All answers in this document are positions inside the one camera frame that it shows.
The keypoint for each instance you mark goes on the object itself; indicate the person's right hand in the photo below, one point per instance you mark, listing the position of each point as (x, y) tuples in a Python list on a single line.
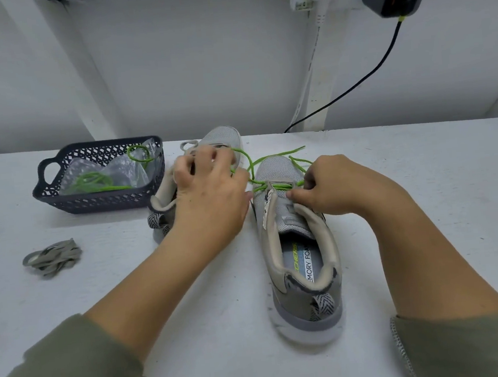
[(341, 186)]

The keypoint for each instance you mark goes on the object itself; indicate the green shoelace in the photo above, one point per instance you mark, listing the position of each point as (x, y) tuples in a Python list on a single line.
[(275, 185), (95, 182)]

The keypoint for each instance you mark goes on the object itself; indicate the person's left forearm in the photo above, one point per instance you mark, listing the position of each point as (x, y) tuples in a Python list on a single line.
[(123, 339)]

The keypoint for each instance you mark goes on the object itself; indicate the person's left hand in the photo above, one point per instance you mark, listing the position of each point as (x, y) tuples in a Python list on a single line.
[(208, 203)]

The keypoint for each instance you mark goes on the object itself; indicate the beige shoelace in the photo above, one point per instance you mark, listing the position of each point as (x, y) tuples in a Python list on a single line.
[(54, 257), (189, 145)]

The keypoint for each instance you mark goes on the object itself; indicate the gray sneaker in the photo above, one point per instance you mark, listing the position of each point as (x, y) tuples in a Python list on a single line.
[(222, 136), (309, 308)]

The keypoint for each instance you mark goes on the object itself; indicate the clear plastic bag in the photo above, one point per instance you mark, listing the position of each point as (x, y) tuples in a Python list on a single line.
[(129, 171)]

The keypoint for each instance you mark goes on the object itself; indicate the person's right forearm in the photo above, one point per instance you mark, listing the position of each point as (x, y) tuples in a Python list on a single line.
[(453, 298)]

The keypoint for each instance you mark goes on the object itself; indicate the dark plastic lattice basket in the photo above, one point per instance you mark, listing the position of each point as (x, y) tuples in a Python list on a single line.
[(53, 203)]

